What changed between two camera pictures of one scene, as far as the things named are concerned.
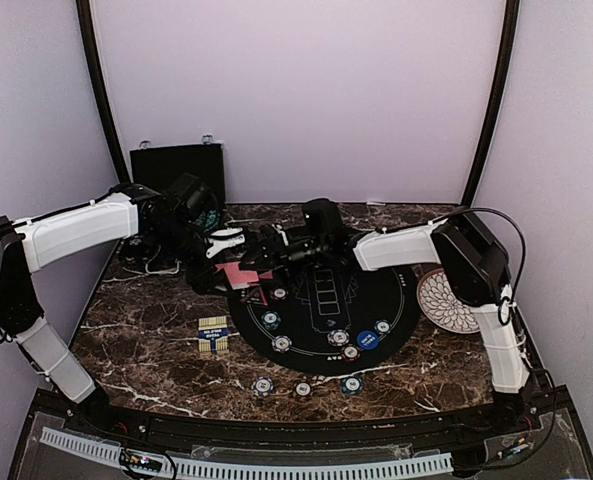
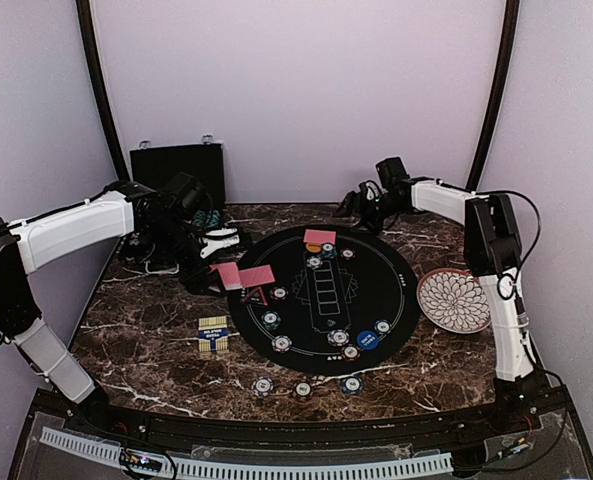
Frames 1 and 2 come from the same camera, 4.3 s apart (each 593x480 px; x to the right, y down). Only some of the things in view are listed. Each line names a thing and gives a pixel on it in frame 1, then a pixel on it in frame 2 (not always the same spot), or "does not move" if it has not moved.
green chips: (382, 326) does not move
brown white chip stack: (303, 389) does not move
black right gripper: (278, 256) to (359, 198)
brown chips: (279, 293) does not move
